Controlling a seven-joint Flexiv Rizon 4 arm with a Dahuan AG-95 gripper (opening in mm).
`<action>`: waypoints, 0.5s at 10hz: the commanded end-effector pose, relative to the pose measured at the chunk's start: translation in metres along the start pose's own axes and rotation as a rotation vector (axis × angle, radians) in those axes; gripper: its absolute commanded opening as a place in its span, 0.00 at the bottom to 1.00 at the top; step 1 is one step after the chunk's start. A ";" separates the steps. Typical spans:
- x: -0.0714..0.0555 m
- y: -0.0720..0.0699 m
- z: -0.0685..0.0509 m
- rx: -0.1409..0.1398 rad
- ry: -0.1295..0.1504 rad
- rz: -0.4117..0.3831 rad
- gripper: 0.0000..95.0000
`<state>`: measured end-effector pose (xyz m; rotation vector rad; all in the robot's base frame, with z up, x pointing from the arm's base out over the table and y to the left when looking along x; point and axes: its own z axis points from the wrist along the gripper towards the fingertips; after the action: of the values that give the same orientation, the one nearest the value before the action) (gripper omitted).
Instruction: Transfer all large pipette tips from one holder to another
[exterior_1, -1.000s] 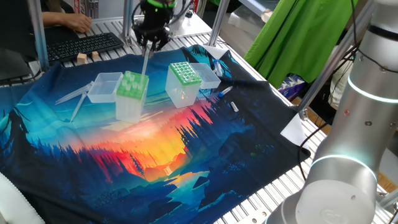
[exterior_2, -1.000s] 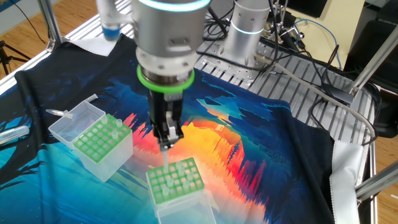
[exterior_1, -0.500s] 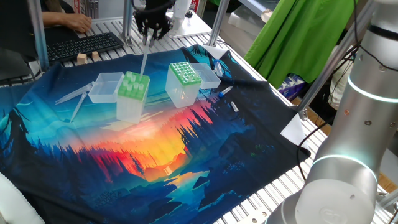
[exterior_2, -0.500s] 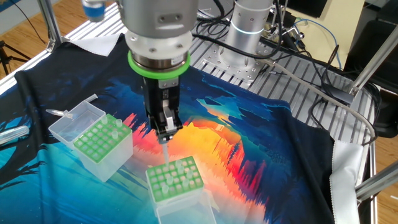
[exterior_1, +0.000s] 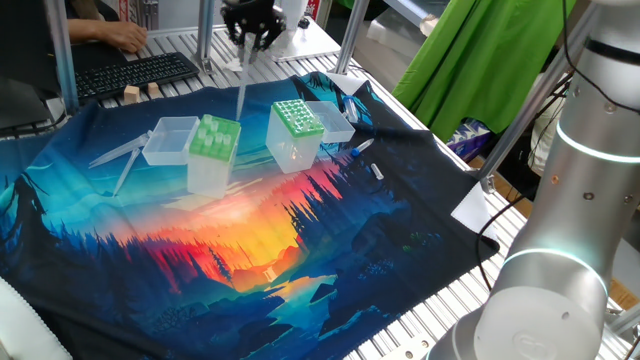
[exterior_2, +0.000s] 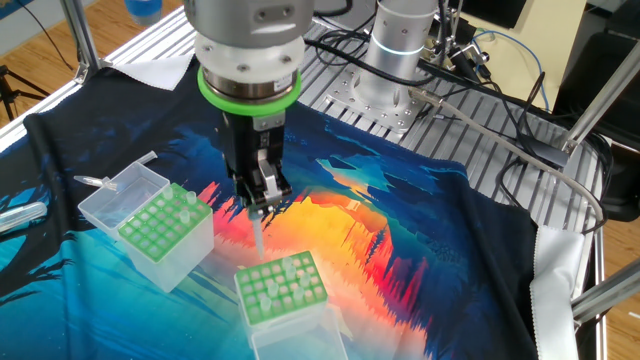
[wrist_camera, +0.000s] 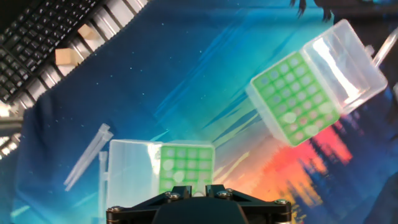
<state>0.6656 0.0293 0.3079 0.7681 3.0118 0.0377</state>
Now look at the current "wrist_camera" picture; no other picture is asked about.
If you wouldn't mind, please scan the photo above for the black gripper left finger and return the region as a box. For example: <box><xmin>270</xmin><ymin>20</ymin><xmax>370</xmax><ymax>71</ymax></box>
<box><xmin>106</xmin><ymin>185</ymin><xmax>193</xmax><ymax>224</ymax></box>

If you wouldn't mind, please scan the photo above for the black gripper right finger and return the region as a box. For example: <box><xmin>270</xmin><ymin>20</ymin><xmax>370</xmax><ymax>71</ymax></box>
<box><xmin>205</xmin><ymin>184</ymin><xmax>292</xmax><ymax>224</ymax></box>

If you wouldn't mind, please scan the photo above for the clear box green tip rack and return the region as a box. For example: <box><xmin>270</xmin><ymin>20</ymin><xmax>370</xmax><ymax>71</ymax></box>
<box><xmin>245</xmin><ymin>19</ymin><xmax>389</xmax><ymax>147</ymax></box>
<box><xmin>98</xmin><ymin>139</ymin><xmax>216</xmax><ymax>224</ymax></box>

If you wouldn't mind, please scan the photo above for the printed sunset landscape cloth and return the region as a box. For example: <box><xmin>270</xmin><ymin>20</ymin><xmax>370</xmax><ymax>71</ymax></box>
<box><xmin>0</xmin><ymin>0</ymin><xmax>398</xmax><ymax>224</ymax></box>

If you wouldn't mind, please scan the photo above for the black computer keyboard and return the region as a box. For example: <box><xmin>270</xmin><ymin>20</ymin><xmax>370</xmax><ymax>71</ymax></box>
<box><xmin>0</xmin><ymin>0</ymin><xmax>100</xmax><ymax>103</ymax></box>

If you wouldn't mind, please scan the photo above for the slim blue-capped conical tube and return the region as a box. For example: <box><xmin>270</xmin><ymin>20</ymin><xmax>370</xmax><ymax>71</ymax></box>
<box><xmin>371</xmin><ymin>26</ymin><xmax>398</xmax><ymax>68</ymax></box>

